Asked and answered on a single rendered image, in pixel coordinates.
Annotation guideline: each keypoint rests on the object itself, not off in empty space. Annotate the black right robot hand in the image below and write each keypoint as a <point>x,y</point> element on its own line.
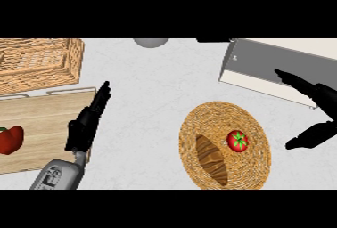
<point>316,98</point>

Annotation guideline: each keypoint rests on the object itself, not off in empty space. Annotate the round woven wicker placemat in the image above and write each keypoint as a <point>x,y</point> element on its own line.
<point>246,118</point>

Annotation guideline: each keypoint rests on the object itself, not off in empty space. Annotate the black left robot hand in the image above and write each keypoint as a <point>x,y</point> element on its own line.
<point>84,124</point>

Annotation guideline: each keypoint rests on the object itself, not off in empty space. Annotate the brown wooden oval piece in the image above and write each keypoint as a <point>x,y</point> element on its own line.
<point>212,161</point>

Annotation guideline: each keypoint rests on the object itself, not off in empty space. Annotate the red bell pepper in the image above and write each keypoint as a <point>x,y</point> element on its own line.
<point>11,139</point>

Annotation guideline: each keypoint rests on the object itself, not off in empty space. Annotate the wicker tiered basket shelf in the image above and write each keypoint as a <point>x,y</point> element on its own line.
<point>37,63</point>

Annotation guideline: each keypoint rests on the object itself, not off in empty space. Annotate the red tomato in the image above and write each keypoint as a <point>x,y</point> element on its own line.
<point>237,141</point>

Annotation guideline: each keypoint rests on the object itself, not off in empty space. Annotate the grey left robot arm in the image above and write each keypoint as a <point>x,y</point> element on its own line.
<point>58,175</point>

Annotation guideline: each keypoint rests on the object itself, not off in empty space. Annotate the grey and white appliance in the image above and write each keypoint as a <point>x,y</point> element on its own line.
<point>272,68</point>

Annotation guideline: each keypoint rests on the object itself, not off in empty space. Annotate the wooden cutting board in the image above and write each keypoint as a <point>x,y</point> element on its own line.
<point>42,130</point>

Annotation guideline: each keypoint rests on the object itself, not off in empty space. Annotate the grey round object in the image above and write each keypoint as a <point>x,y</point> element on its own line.
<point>151,42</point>

